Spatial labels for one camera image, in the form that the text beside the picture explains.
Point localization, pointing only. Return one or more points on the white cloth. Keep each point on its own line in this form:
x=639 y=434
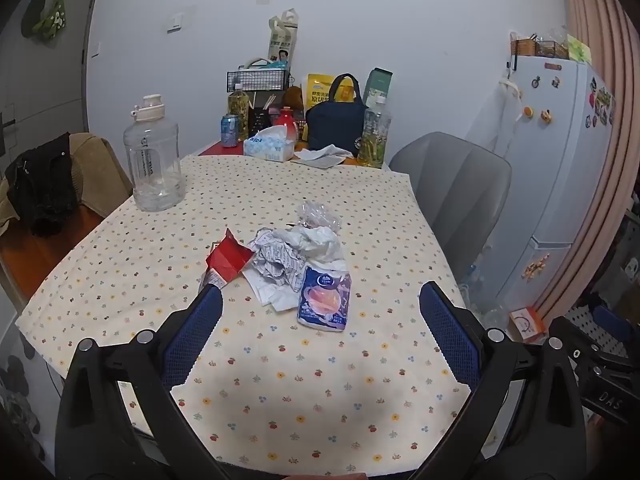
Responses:
x=322 y=156

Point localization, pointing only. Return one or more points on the blue tissue box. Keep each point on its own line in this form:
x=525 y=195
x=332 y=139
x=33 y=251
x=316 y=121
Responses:
x=267 y=149

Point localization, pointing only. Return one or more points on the grey door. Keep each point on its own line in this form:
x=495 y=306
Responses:
x=45 y=80

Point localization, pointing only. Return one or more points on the white tissue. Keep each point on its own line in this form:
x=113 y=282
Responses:
x=320 y=245

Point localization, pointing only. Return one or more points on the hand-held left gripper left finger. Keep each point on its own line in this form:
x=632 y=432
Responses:
x=197 y=327

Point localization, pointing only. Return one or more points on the black jacket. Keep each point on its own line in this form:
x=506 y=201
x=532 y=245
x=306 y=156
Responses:
x=42 y=185

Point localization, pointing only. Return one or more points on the orange box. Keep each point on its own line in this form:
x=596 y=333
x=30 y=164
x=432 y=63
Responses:
x=527 y=324

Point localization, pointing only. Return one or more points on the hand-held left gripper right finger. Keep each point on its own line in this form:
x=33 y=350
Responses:
x=447 y=327

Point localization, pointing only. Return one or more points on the pink curtain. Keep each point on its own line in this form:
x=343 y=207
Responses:
x=595 y=5

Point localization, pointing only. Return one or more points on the brown plush toy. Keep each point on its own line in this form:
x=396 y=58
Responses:
x=295 y=97

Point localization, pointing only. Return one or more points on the yellow snack bag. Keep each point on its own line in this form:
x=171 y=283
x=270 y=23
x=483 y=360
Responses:
x=320 y=87

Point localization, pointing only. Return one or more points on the group of fridge magnets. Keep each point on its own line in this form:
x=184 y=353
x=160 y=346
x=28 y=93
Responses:
x=602 y=100

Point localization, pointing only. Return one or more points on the clear plastic wrapper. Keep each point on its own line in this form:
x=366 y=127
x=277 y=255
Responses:
x=315 y=215

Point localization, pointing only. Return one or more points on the blue snack packet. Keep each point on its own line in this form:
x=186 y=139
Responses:
x=325 y=300

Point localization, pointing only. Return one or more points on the white light switch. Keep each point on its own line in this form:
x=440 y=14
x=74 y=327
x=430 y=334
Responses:
x=175 y=22

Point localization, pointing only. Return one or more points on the white hanging bag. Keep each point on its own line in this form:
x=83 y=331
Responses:
x=507 y=120

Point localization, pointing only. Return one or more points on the red paper carton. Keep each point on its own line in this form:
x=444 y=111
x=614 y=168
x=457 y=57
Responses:
x=227 y=260

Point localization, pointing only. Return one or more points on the white refrigerator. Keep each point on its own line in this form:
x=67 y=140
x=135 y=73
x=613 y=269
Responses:
x=555 y=175

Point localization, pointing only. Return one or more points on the printed paper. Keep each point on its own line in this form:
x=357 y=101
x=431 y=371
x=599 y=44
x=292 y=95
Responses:
x=275 y=265

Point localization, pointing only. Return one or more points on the blue soda can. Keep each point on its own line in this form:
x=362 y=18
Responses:
x=230 y=131

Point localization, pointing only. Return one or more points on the navy lunch bag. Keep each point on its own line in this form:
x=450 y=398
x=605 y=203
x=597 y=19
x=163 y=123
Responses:
x=332 y=125

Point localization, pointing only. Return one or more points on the brown chair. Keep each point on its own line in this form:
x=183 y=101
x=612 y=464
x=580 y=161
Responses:
x=100 y=175

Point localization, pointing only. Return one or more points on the green box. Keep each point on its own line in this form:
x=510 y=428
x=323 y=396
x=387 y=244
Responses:
x=380 y=82

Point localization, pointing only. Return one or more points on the black utensil holder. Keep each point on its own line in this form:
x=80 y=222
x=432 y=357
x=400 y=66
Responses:
x=260 y=120

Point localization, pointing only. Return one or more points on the white paper bag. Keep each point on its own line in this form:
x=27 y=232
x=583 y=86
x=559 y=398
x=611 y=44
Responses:
x=282 y=42

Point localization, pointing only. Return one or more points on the large clear water jug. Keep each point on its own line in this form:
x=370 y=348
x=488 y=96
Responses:
x=155 y=170

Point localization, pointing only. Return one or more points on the yellow green paper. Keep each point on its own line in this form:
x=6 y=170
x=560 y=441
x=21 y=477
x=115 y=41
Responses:
x=579 y=50

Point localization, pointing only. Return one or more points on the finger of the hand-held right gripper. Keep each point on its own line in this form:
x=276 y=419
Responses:
x=612 y=322

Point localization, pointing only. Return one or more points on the green tea bottle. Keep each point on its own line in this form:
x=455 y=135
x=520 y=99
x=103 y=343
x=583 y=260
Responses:
x=238 y=110
x=374 y=135

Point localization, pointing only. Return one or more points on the green hanging hats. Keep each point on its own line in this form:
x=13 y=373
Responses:
x=50 y=17

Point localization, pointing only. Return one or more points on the grey chair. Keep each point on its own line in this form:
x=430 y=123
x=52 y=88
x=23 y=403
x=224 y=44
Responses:
x=450 y=185

